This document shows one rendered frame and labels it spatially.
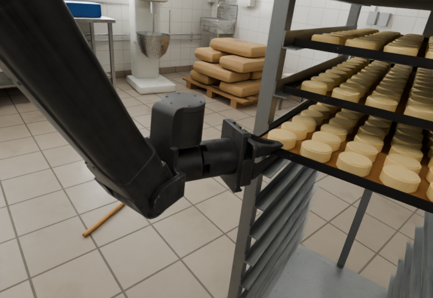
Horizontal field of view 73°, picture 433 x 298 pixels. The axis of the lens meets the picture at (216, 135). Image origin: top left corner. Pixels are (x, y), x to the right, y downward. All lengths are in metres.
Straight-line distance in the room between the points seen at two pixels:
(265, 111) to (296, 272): 0.98
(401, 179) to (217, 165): 0.26
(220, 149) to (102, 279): 1.22
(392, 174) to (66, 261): 1.48
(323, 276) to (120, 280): 0.91
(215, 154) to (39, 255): 1.42
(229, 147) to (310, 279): 1.08
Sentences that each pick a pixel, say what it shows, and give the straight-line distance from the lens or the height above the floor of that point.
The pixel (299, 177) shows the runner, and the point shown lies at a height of 0.68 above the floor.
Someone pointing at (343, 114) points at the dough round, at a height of 0.98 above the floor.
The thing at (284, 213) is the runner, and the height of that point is 0.59.
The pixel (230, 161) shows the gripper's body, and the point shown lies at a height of 0.99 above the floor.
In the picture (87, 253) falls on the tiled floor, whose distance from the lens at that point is 1.68.
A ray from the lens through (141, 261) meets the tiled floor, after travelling 1.60.
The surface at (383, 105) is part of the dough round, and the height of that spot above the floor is 1.06.
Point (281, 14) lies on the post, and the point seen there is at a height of 1.18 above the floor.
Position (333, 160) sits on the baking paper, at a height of 0.97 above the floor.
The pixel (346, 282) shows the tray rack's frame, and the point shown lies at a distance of 1.50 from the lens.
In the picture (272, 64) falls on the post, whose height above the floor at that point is 1.09.
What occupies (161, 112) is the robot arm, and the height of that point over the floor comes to 1.07.
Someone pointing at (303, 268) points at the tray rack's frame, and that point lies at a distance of 1.47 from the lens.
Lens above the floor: 1.20
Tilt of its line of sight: 25 degrees down
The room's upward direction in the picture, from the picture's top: 6 degrees clockwise
